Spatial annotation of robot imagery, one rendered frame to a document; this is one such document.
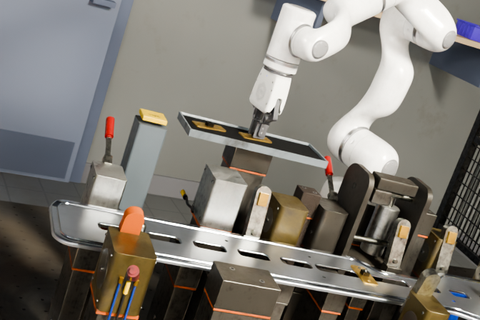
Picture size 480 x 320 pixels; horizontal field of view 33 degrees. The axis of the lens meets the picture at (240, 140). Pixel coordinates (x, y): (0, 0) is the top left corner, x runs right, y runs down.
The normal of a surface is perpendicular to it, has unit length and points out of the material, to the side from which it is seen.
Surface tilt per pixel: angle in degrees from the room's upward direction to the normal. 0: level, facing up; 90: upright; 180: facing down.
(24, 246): 0
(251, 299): 90
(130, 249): 0
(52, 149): 90
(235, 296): 90
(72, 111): 90
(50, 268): 0
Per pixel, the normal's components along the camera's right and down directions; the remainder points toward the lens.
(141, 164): 0.26, 0.33
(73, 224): 0.32, -0.92
